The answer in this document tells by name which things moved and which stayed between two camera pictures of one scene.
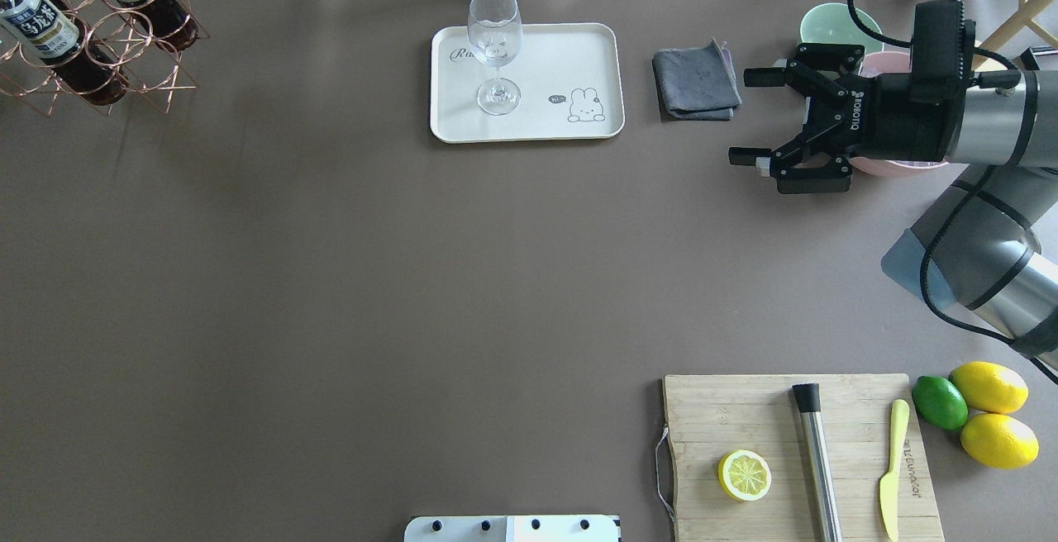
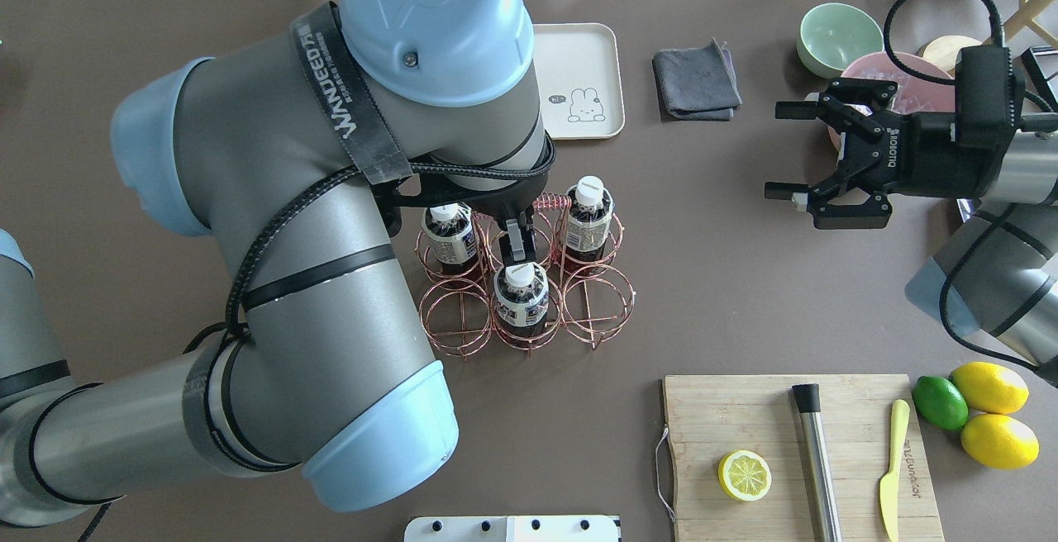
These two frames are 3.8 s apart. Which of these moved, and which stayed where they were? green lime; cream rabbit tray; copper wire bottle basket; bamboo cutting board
Moved: copper wire bottle basket
Stayed: green lime; bamboo cutting board; cream rabbit tray
